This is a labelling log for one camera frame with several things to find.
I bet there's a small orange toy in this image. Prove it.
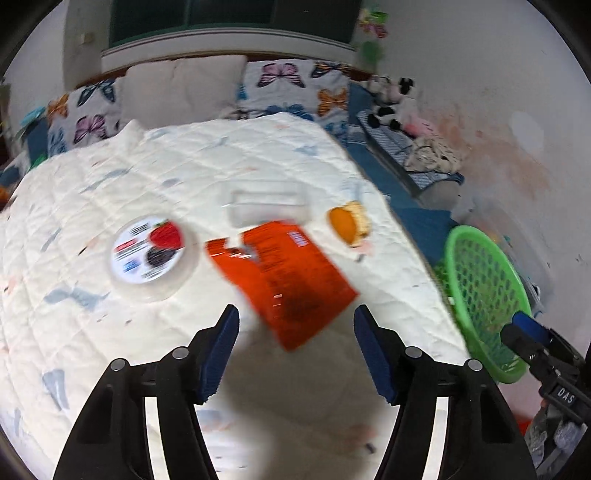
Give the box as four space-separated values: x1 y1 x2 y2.
328 200 372 247

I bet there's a blue checked cloth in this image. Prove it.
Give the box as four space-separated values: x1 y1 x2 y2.
355 111 465 185

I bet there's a plain grey pillow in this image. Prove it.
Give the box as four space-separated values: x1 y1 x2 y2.
121 54 247 134

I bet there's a grey patterned clothing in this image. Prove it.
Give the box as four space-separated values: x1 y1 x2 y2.
529 401 591 472

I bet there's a white printed quilt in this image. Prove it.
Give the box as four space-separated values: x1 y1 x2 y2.
0 113 472 480

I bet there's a red snack packet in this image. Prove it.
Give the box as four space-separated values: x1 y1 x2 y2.
205 222 361 354

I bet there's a pink plush toy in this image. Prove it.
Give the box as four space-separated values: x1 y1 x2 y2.
406 117 437 138

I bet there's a spotted white cloth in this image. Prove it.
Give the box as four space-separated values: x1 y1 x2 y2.
406 136 462 171

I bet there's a round clear plastic container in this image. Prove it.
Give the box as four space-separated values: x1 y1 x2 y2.
111 213 198 303

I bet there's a green plastic basket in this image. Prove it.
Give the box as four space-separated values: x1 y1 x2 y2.
434 224 532 385

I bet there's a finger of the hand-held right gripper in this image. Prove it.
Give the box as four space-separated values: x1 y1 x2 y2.
512 311 583 358
501 324 552 379

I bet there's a blue bed sheet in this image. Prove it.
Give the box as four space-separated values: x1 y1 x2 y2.
344 83 462 273

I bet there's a clear plastic tray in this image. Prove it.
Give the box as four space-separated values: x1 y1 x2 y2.
225 184 309 229

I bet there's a butterfly print pillow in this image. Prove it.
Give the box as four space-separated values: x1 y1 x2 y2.
236 60 352 139
46 78 123 155

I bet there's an artificial flower decoration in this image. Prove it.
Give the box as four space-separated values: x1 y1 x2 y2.
358 7 389 65

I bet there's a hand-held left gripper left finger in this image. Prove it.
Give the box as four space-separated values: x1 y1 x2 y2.
52 304 241 480

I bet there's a black and white plush cow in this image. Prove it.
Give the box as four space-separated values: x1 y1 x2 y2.
367 76 419 130

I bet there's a dark window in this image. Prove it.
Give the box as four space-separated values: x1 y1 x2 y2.
108 0 361 49

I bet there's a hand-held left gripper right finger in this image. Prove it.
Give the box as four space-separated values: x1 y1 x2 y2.
353 305 539 480

